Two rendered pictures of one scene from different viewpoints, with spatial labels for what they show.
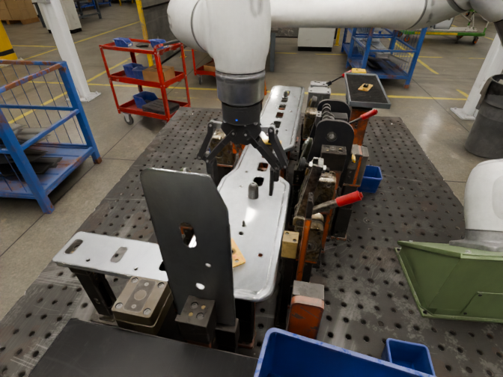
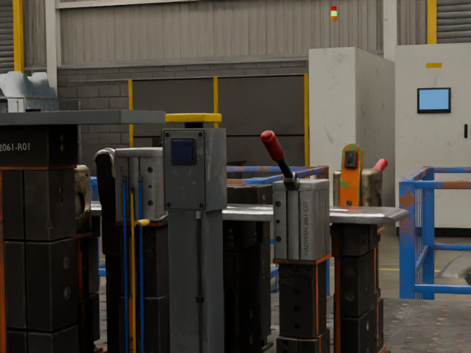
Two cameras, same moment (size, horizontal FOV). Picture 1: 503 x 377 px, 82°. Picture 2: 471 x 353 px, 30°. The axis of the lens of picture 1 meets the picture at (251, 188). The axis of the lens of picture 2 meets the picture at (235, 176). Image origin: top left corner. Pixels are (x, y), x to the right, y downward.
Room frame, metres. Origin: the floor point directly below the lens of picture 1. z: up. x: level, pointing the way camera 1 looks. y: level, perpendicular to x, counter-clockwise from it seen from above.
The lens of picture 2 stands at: (1.69, -1.68, 1.14)
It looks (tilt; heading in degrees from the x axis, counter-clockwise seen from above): 3 degrees down; 100
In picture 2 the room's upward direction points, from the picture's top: 1 degrees counter-clockwise
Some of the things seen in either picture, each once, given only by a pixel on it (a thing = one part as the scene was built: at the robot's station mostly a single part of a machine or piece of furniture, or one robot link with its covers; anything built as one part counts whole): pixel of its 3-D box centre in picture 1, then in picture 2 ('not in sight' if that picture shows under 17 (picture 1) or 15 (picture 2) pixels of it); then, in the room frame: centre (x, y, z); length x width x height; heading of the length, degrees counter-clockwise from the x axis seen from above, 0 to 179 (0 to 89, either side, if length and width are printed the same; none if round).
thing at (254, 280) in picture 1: (269, 141); (48, 205); (1.03, -0.07, 1.00); 1.38 x 0.22 x 0.02; 168
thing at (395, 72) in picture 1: (380, 48); not in sight; (5.36, -2.19, 0.47); 1.20 x 0.80 x 0.95; 175
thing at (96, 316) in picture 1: (96, 285); not in sight; (0.48, 0.42, 0.84); 0.11 x 0.06 x 0.29; 78
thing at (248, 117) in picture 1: (241, 122); not in sight; (0.55, 0.02, 1.29); 0.08 x 0.07 x 0.09; 78
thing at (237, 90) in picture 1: (240, 84); not in sight; (0.55, 0.02, 1.36); 0.09 x 0.09 x 0.06
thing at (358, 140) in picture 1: (352, 141); (38, 274); (1.16, -0.45, 0.92); 0.10 x 0.08 x 0.45; 168
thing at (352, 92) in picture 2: not in sight; (355, 121); (1.23, 8.93, 1.22); 2.40 x 0.54 x 2.45; 80
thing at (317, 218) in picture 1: (302, 265); not in sight; (0.52, -0.14, 0.88); 0.07 x 0.06 x 0.35; 78
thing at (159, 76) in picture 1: (152, 84); not in sight; (3.40, 1.14, 0.49); 0.81 x 0.47 x 0.97; 67
